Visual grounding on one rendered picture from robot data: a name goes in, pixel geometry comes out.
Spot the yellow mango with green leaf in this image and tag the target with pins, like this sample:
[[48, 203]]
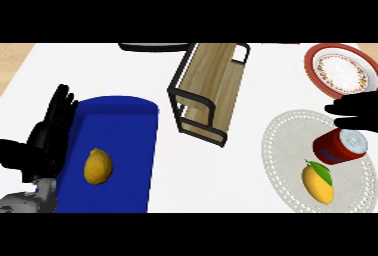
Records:
[[320, 183]]

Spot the red rimmed patterned plate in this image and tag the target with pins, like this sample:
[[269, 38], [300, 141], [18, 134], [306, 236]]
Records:
[[342, 71]]

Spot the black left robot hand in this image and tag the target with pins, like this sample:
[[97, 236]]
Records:
[[46, 133]]

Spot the wooden tiered shelf black frame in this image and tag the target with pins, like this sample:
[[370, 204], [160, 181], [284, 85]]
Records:
[[209, 93]]

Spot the blue cutting board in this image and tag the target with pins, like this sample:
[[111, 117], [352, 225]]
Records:
[[116, 153]]

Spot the yellow lemon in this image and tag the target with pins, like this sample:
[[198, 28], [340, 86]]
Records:
[[98, 166]]

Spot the round white lace placemat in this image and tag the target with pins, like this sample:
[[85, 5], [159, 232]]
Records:
[[290, 160]]

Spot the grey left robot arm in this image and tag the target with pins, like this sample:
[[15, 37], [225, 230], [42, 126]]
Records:
[[24, 200]]

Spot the red can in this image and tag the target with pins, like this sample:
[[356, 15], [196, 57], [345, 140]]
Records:
[[337, 146]]

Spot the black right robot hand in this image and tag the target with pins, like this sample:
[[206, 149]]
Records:
[[362, 111]]

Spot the black rimmed round object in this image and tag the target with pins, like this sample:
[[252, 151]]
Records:
[[156, 47]]

